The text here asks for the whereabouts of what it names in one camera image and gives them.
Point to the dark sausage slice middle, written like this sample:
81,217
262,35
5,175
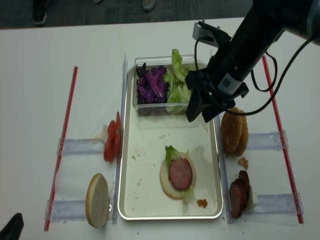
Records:
243,185

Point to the left lower clear rail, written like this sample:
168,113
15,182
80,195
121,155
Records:
65,210

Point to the left bun half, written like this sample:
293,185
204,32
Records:
97,201

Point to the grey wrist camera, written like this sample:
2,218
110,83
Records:
210,35

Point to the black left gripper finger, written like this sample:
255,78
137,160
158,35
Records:
13,229

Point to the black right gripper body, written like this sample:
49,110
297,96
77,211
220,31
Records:
222,80

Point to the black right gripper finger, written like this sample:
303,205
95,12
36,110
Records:
196,105
214,110

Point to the clear plastic salad box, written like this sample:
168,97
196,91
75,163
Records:
156,109

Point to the left upper clear rail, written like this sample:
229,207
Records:
68,147

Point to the sesame bun tops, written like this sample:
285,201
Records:
235,134

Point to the bottom bun on tray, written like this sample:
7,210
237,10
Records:
172,180

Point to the black shoe left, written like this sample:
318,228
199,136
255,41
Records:
39,12

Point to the grey shoe right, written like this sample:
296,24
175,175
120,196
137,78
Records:
148,5

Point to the red plastic rod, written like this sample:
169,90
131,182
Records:
58,160
281,219

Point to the green lettuce in box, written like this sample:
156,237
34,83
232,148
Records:
178,92

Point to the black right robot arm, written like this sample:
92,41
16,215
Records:
267,20

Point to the red tomato slices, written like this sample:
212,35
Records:
111,147

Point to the purple cabbage shreds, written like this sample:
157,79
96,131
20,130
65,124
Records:
151,86

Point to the right upper clear rail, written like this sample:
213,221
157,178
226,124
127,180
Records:
276,140

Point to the left long clear rail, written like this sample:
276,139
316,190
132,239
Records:
118,159

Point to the dark sausage slice front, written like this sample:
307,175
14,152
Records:
238,199

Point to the right red plastic rod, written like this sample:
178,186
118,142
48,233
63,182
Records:
281,219

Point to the cream metal tray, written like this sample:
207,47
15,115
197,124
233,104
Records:
150,144

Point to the pink meat slice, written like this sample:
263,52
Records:
180,174

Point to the bun crumb on table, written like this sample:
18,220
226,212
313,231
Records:
243,162

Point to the dark sausage slice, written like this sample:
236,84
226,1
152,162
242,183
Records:
238,199
243,185
243,176

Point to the lettuce leaf on tray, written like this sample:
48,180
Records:
175,165

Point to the dark sausage slice rear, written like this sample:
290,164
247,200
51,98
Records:
243,176

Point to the left red plastic rod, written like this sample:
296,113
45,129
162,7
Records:
58,160

